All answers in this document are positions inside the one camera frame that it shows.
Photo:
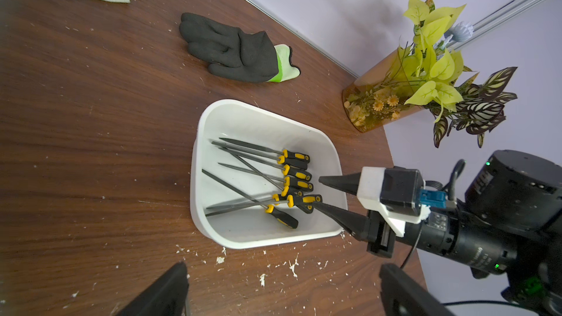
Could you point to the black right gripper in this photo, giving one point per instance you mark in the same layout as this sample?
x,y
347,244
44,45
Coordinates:
x,y
458,236

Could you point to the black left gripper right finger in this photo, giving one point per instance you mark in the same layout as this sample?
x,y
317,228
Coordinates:
x,y
401,295

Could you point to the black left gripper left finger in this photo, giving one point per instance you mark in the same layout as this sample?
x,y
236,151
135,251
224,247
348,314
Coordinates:
x,y
168,295

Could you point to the white plastic storage box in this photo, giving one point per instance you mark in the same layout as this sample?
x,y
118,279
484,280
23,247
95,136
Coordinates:
x,y
253,227

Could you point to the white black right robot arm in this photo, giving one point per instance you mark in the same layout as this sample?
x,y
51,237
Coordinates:
x,y
509,221

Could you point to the amber glass plant vase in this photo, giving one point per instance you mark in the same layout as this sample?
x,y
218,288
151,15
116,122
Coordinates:
x,y
378,97

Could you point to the artificial green leafy plant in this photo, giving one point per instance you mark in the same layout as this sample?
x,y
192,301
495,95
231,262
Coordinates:
x,y
427,73

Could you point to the black green work glove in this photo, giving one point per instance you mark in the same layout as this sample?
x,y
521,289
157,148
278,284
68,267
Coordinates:
x,y
235,55

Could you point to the aluminium corner frame post right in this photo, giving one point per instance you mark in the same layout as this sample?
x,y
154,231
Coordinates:
x,y
496,19

